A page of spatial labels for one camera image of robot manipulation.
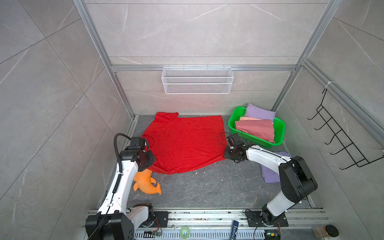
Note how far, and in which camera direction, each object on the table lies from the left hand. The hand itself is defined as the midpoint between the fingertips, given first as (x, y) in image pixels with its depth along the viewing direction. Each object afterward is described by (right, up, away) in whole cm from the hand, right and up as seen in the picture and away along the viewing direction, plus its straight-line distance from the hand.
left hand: (151, 157), depth 80 cm
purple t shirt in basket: (+70, +27, +27) cm, 80 cm away
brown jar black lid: (+81, -29, -17) cm, 88 cm away
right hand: (+44, 0, +13) cm, 46 cm away
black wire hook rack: (+91, +4, -21) cm, 93 cm away
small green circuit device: (+62, -35, -10) cm, 72 cm away
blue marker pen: (+43, -32, -11) cm, 55 cm away
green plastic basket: (+83, +15, +22) cm, 88 cm away
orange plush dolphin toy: (-3, -14, 0) cm, 15 cm away
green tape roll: (+18, -36, -10) cm, 41 cm away
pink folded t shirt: (+70, +15, +19) cm, 74 cm away
